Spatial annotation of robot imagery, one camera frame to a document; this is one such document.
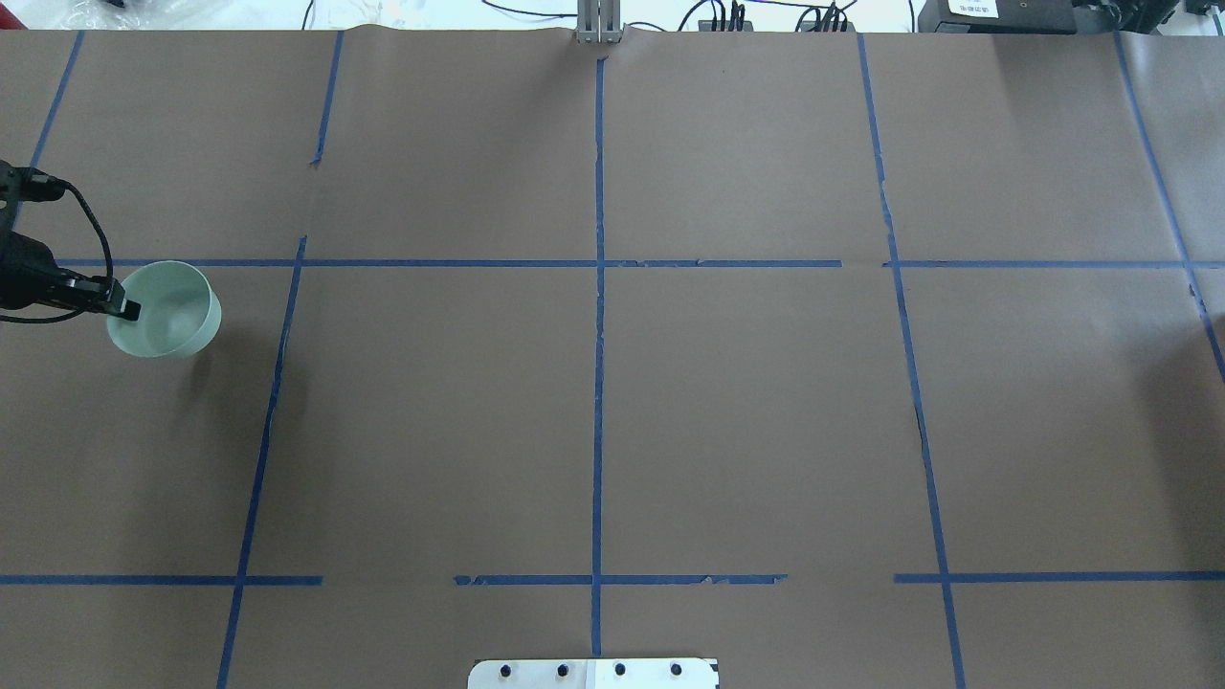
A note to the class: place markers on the white camera stand base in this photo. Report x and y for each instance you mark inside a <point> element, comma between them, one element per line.
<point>634,672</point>

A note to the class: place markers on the grey aluminium frame post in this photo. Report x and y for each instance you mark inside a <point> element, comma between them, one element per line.
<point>599,22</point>

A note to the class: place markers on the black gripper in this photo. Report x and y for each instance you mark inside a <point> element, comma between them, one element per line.
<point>23,268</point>

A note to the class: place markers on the black box on desk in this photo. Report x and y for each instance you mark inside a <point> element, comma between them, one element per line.
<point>1016,17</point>

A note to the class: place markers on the pale green ceramic bowl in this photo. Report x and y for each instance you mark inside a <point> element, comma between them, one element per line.
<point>179,312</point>

